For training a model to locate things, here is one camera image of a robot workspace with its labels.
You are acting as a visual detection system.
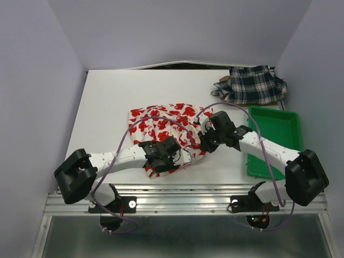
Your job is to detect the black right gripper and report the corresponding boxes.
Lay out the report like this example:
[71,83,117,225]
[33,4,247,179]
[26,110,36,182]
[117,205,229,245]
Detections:
[197,125,225,153]

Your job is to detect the white red floral skirt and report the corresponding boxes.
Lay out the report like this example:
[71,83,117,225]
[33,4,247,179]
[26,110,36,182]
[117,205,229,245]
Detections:
[128,103,206,163]

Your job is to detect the navy plaid skirt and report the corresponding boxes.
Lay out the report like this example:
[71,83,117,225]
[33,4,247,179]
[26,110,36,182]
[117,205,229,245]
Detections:
[211,66,288,106]

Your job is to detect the brown pleated skirt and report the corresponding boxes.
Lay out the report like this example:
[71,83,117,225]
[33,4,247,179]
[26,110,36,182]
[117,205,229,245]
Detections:
[219,75,230,83]

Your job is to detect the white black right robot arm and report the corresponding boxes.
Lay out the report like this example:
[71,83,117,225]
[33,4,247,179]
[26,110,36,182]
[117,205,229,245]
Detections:
[194,111,329,213]

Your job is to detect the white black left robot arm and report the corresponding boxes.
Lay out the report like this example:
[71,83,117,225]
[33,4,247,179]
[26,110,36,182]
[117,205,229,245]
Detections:
[54,137,191,213]

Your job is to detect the green plastic basket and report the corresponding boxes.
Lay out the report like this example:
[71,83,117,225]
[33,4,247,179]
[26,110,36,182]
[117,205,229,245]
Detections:
[247,106,304,179]

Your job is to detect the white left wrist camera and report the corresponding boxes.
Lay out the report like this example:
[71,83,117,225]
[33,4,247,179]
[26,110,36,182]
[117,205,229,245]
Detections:
[174,149,191,165]

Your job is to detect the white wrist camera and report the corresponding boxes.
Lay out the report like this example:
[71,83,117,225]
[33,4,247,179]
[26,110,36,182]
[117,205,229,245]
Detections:
[174,149,191,165]
[193,114,212,134]

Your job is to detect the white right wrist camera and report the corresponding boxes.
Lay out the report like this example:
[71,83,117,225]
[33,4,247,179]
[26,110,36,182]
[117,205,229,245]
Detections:
[193,114,212,134]

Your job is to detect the aluminium frame rail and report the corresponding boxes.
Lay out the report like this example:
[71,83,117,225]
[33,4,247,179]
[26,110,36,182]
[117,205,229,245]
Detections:
[43,184,328,217]

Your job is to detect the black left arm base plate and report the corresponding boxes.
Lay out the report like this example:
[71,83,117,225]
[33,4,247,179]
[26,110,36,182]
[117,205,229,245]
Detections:
[88,196,137,215]

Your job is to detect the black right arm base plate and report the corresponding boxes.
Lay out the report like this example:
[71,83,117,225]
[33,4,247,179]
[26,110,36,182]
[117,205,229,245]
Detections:
[227,195,280,213]

